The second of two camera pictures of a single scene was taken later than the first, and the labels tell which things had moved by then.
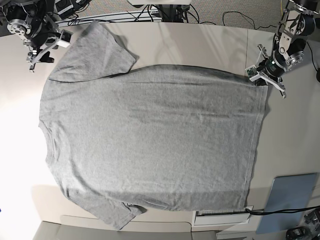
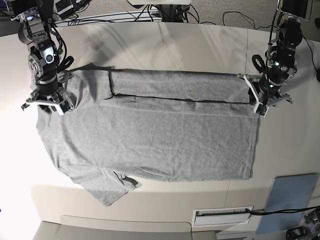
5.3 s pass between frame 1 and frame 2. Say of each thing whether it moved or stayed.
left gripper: moved
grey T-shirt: moved
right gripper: moved
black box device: stayed
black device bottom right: stayed
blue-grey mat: stayed
